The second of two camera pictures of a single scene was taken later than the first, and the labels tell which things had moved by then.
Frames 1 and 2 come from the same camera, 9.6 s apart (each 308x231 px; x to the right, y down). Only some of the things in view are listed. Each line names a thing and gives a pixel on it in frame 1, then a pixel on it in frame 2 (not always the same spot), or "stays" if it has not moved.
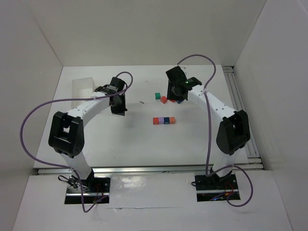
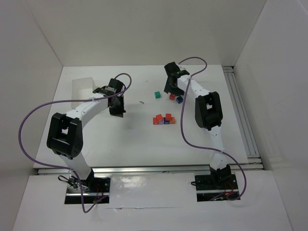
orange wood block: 172,120 stays
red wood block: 155,121 stays
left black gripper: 118,107 stays
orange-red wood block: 163,99 -> 160,117
